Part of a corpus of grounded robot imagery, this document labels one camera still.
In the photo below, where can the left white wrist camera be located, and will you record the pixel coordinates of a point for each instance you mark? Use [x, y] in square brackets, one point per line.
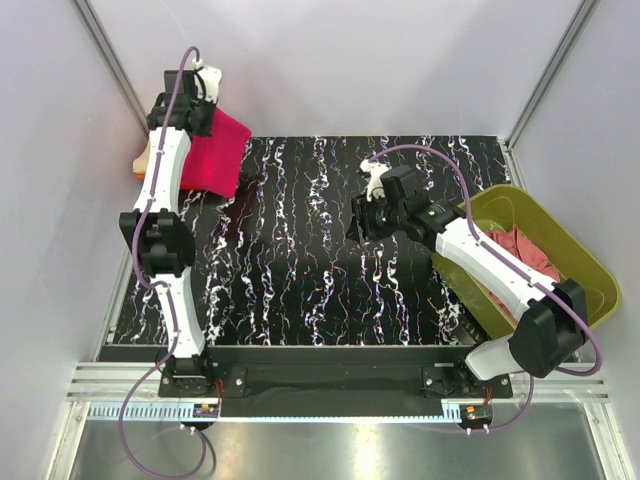
[208, 80]

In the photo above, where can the white slotted cable duct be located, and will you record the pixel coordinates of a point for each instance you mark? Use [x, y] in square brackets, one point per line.
[236, 411]

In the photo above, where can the black marble pattern mat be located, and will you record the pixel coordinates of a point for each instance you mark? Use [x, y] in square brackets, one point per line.
[273, 266]

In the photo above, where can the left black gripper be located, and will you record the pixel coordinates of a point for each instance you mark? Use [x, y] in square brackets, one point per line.
[204, 120]

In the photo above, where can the aluminium rail front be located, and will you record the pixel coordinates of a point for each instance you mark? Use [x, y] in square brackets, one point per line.
[102, 380]

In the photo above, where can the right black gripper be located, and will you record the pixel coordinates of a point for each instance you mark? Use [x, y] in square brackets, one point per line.
[360, 226]

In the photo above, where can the aluminium frame post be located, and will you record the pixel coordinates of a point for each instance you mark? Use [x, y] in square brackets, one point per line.
[109, 57]
[577, 24]

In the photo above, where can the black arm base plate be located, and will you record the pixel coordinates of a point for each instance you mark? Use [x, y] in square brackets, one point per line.
[295, 366]

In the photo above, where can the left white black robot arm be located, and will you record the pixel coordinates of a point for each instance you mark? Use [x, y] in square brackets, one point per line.
[161, 245]

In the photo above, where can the right aluminium frame post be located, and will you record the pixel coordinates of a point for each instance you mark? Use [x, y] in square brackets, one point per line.
[577, 24]

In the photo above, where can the dusty pink crumpled t shirt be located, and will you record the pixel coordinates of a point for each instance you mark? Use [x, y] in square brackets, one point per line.
[520, 246]

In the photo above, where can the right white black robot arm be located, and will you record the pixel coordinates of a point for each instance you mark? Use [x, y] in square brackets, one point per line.
[550, 315]

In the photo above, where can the bright pink t shirt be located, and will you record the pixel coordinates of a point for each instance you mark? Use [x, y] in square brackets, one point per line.
[214, 162]

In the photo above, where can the olive green plastic bin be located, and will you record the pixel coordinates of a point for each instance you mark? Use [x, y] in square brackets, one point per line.
[500, 208]

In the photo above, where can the left aluminium frame post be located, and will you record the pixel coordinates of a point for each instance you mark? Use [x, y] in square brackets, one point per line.
[109, 57]

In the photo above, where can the folded beige t shirt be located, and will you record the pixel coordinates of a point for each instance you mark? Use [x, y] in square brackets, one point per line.
[139, 164]

